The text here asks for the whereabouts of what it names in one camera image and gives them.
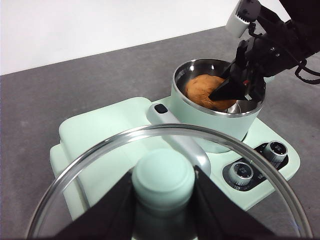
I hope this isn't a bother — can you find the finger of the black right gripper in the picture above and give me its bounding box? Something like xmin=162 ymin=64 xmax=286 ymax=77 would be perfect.
xmin=219 ymin=61 xmax=243 ymax=79
xmin=208 ymin=72 xmax=265 ymax=102

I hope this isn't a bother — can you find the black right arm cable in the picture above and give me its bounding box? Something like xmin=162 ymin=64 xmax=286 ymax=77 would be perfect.
xmin=294 ymin=59 xmax=320 ymax=85

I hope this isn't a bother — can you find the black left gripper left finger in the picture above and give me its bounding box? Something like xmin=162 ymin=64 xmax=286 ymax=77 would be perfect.
xmin=53 ymin=171 xmax=138 ymax=240

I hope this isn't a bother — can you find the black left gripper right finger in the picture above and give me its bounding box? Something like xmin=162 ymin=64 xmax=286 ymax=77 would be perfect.
xmin=193 ymin=168 xmax=278 ymax=240

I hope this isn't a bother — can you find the brown potato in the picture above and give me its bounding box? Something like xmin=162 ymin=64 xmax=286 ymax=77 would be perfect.
xmin=184 ymin=74 xmax=237 ymax=112

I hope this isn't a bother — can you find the mint green steamer pot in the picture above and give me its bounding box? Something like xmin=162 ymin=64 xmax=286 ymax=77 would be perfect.
xmin=170 ymin=58 xmax=276 ymax=153

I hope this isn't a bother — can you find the glass lid with green knob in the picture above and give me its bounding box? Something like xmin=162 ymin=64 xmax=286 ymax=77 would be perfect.
xmin=26 ymin=123 xmax=314 ymax=240

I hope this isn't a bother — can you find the chrome griddle cover handle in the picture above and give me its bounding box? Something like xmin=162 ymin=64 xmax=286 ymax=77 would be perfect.
xmin=146 ymin=102 xmax=211 ymax=176

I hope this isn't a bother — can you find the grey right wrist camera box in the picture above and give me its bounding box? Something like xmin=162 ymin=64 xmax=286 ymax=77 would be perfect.
xmin=225 ymin=0 xmax=252 ymax=39

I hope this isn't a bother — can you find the mint green hinged griddle cover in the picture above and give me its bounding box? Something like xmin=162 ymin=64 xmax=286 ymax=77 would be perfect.
xmin=58 ymin=96 xmax=181 ymax=218

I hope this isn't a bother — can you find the silver control knob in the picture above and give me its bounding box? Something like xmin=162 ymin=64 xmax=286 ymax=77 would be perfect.
xmin=231 ymin=161 xmax=255 ymax=187
xmin=264 ymin=141 xmax=288 ymax=163

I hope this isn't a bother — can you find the mint green breakfast machine base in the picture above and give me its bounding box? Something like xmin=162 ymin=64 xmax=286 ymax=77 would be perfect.
xmin=49 ymin=96 xmax=301 ymax=221

